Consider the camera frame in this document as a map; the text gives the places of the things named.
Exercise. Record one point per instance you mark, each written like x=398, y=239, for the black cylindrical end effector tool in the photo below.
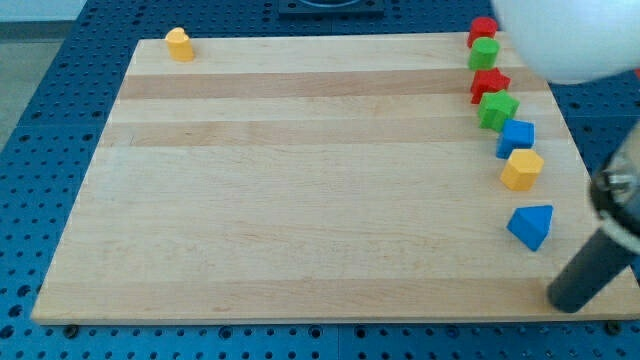
x=614, y=192

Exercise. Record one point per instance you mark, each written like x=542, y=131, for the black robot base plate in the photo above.
x=290, y=8

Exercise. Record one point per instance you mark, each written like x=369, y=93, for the light wooden board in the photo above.
x=313, y=180

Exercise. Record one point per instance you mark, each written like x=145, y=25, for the yellow heart block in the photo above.
x=179, y=45

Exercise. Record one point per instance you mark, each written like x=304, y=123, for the blue triangle block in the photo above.
x=531, y=225

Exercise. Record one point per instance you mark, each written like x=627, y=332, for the red cylinder block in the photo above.
x=481, y=27

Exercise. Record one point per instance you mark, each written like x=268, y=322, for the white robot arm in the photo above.
x=573, y=41

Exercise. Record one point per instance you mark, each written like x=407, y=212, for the blue cube block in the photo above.
x=516, y=134

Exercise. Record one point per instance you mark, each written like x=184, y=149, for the green cylinder block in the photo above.
x=483, y=54

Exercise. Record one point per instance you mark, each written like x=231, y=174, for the yellow hexagon block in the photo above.
x=522, y=169

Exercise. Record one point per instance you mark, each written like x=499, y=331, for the red star block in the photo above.
x=491, y=81

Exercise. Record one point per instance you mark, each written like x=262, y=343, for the green star block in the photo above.
x=495, y=108

